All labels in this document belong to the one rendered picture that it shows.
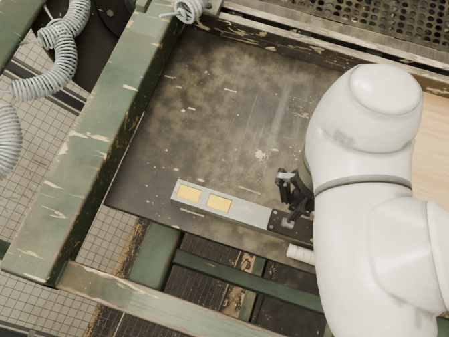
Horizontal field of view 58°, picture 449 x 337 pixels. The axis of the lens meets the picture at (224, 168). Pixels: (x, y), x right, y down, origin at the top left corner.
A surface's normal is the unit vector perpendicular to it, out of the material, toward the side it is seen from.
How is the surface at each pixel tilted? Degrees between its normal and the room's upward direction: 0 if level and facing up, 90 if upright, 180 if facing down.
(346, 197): 15
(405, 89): 62
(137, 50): 54
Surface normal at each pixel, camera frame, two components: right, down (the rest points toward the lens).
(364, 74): -0.26, -0.61
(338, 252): -0.78, -0.25
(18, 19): 0.58, -0.13
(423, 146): 0.04, -0.37
